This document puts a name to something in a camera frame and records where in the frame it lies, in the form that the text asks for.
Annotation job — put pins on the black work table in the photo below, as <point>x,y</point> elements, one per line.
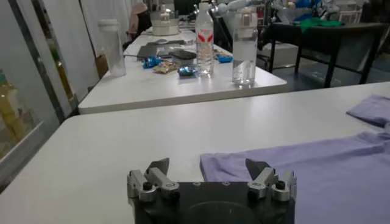
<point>329,29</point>

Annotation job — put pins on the thick white humanoid robot arm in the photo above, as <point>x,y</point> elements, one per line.
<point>234,5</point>

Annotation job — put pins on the white table with snacks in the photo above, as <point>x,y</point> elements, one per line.
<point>152,88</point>

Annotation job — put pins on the purple t-shirt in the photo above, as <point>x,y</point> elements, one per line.
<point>304,176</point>

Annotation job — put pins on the brown cardboard box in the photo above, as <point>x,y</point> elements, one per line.
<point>102,65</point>

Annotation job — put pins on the green cloth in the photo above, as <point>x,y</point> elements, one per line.
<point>318,22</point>

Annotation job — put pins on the person in pink top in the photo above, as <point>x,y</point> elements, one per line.
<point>137,18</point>

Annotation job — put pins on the dark grey laptop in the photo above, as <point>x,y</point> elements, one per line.
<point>149,51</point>

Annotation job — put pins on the red label water bottle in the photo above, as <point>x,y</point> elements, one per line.
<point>204,39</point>

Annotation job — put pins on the glass door drinks cabinet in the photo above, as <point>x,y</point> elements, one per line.
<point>45,76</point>

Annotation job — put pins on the steel steamer pot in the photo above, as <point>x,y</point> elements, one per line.
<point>164,25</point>

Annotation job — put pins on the black mouse pad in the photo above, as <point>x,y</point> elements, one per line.
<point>175,42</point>

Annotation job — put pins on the clear tumbler white lid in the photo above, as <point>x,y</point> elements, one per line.
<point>112,47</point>

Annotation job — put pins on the white computer mouse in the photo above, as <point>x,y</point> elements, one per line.
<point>161,41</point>

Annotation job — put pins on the blue and black snack packet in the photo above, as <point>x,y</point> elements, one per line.
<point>186,71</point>

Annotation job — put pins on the clear unlabelled water bottle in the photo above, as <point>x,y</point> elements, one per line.
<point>244,45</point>

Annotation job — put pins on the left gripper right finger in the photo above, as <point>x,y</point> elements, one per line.
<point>263,179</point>

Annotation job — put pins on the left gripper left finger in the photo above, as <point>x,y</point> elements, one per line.
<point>158,179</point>

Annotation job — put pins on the tan snack packet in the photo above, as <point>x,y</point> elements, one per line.
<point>166,67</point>

